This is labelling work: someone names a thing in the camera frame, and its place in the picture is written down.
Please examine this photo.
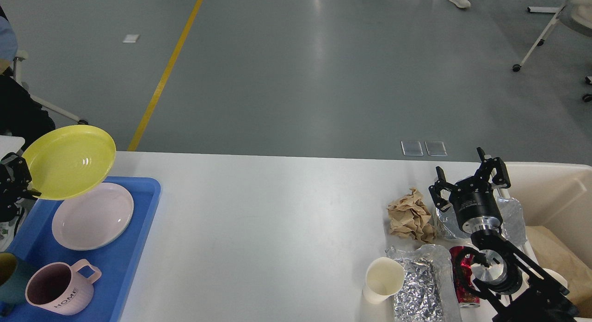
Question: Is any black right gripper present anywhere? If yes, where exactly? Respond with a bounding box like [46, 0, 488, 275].
[428, 147, 511, 234]

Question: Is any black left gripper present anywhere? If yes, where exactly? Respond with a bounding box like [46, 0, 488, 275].
[0, 153, 41, 223]

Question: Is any yellow plastic plate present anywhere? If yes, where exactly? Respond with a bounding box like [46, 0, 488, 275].
[22, 124, 117, 200]

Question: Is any pink HOME mug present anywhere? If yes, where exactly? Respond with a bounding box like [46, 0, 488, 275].
[25, 259, 102, 316]

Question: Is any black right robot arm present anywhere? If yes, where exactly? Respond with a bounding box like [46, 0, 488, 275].
[429, 148, 579, 322]

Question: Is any white side table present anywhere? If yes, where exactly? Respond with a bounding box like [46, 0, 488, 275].
[0, 135, 25, 160]

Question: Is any right floor plate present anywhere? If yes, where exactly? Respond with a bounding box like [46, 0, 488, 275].
[425, 141, 448, 157]

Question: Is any floor plate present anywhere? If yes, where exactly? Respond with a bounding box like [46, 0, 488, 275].
[401, 140, 424, 157]
[425, 141, 448, 157]

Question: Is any person in black trousers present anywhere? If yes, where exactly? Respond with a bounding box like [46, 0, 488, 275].
[0, 9, 56, 151]

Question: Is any crumpled foil under gripper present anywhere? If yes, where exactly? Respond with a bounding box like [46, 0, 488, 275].
[431, 196, 527, 248]

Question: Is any crumpled brown paper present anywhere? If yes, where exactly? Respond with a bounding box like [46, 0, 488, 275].
[386, 187, 436, 244]

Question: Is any left floor plate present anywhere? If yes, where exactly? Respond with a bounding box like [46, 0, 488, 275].
[401, 140, 424, 157]

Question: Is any pink plate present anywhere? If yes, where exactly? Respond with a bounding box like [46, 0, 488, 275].
[51, 183, 135, 251]

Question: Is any beige plastic bin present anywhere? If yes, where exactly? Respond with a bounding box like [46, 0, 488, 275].
[507, 162, 592, 268]

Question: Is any teal cup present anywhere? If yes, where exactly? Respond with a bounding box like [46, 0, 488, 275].
[0, 252, 38, 305]

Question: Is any brown paper in bin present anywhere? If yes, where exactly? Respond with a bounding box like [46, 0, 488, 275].
[525, 226, 592, 318]

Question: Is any crushed red can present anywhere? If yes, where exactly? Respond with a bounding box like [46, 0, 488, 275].
[450, 246, 480, 309]

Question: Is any crumpled foil front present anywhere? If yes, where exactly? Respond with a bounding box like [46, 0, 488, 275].
[385, 244, 462, 322]

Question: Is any white paper cup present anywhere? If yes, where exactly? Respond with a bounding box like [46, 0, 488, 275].
[362, 257, 406, 304]

